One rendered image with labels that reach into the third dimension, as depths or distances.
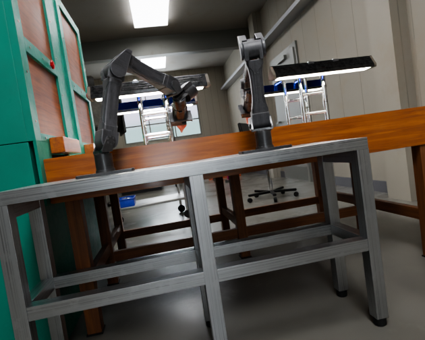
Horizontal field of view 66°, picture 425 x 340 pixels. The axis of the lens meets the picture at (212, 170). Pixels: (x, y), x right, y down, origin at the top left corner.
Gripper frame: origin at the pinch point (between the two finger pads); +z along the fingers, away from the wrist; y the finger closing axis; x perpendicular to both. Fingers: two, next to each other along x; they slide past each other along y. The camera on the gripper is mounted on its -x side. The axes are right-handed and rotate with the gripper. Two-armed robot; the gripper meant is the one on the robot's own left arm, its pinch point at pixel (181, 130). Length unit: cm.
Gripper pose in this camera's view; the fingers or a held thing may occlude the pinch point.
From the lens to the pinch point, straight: 157.5
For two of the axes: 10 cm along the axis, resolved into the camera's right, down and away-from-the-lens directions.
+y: -9.8, 1.4, -1.4
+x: 2.0, 7.7, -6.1
